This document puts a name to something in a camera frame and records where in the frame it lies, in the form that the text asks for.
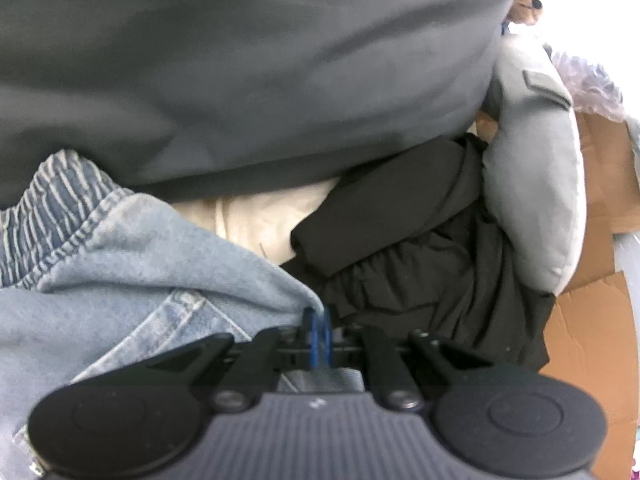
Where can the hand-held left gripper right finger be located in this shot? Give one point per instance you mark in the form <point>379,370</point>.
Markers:
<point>326,340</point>

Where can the light blue denim pants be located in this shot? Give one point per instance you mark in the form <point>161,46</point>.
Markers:
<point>150,260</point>

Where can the dark grey duvet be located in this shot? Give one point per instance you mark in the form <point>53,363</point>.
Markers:
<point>250,60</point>

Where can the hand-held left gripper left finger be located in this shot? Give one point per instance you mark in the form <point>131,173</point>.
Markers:
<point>311,340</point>

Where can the crumpled clear plastic wrap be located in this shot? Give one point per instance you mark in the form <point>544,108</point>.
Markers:
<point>590,85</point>

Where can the brown teddy bear toy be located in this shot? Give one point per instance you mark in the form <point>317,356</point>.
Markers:
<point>525,2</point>

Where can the black garment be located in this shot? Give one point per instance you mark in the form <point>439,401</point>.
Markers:
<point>410,240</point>

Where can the grey plush pillow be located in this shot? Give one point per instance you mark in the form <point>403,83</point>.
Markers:
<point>540,175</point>

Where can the brown cardboard sheet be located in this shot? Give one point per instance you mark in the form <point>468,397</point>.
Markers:
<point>590,350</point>

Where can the cream bear print bed sheet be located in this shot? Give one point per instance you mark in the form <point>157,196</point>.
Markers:
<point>250,220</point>

